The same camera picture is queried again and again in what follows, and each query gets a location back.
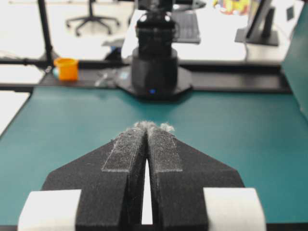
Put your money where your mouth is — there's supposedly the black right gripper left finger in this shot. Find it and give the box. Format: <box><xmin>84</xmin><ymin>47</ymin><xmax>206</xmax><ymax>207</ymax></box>
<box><xmin>18</xmin><ymin>125</ymin><xmax>146</xmax><ymax>231</ymax></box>

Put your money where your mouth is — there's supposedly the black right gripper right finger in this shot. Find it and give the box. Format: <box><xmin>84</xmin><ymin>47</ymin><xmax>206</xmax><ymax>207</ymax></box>
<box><xmin>147</xmin><ymin>125</ymin><xmax>266</xmax><ymax>231</ymax></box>

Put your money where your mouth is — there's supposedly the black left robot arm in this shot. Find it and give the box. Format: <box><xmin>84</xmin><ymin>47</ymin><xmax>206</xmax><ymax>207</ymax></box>
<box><xmin>116</xmin><ymin>0</ymin><xmax>192</xmax><ymax>100</ymax></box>

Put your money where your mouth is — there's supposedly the orange plastic cup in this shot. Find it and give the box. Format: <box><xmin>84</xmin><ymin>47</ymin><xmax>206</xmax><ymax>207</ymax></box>
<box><xmin>53</xmin><ymin>57</ymin><xmax>78</xmax><ymax>81</ymax></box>

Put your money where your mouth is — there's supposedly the black keyboard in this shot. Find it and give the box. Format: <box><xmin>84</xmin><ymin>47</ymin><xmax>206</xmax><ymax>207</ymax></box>
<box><xmin>171</xmin><ymin>11</ymin><xmax>201</xmax><ymax>44</ymax></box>

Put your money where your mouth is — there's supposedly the black office chair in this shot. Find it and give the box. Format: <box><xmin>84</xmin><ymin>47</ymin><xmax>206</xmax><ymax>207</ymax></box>
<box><xmin>65</xmin><ymin>0</ymin><xmax>121</xmax><ymax>37</ymax></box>

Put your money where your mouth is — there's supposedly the black monitor stand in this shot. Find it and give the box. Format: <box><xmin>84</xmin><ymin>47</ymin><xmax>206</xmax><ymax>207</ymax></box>
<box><xmin>235</xmin><ymin>0</ymin><xmax>279</xmax><ymax>46</ymax></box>

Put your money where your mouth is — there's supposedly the colourful mug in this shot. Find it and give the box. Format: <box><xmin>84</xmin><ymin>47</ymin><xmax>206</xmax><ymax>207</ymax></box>
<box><xmin>212</xmin><ymin>0</ymin><xmax>250</xmax><ymax>15</ymax></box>

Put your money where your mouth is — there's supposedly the black frame post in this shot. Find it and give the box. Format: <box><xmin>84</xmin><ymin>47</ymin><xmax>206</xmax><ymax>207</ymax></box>
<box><xmin>0</xmin><ymin>0</ymin><xmax>59</xmax><ymax>68</ymax></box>

